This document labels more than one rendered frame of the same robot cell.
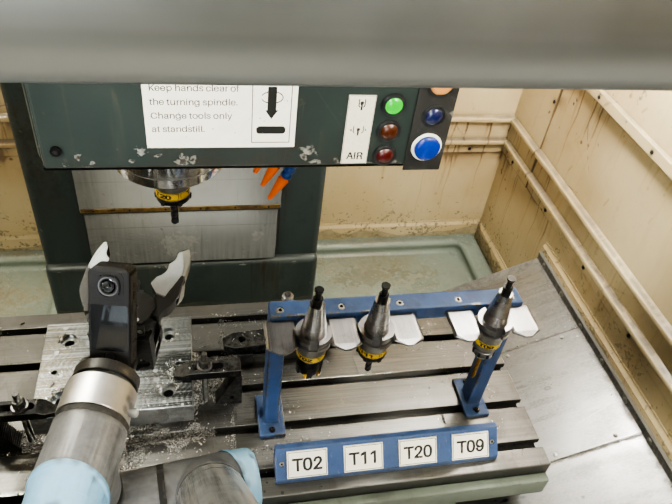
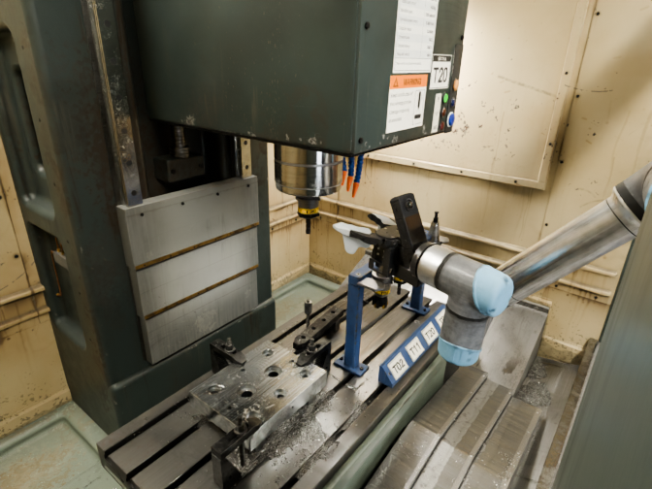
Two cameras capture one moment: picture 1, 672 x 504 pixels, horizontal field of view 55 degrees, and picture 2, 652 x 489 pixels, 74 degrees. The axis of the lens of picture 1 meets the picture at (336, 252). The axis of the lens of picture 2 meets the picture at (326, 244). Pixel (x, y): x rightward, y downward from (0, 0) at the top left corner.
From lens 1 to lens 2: 0.86 m
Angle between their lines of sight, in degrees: 36
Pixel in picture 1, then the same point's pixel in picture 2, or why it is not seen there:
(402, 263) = (288, 302)
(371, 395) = (379, 331)
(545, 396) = not seen: hidden behind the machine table
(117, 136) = (378, 127)
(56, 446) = (470, 267)
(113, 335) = (418, 232)
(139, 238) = (181, 326)
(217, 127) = (405, 116)
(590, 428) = not seen: hidden behind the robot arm
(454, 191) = (294, 248)
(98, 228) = (155, 329)
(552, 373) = not seen: hidden behind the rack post
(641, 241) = (426, 206)
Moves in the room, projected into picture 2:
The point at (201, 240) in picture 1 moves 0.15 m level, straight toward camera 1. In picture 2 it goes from (218, 310) to (247, 326)
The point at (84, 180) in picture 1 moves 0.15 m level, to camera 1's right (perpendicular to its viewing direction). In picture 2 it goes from (146, 289) to (197, 276)
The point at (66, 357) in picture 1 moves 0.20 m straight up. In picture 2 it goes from (226, 397) to (220, 331)
